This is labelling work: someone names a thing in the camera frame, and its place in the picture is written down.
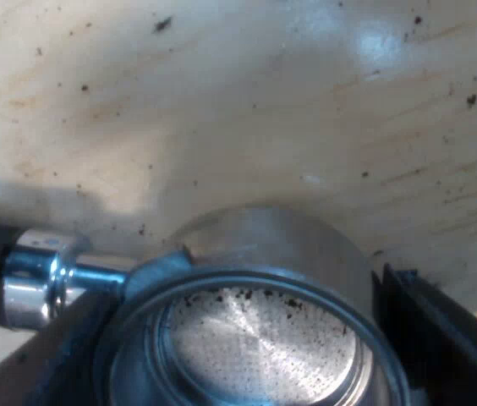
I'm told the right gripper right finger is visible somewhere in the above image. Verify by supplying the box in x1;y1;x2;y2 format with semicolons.
370;262;477;406

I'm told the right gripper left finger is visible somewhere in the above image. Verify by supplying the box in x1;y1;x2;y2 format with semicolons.
0;291;132;406

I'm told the filter holder with red-ended handle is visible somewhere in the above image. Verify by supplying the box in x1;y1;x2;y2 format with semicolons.
0;203;408;406

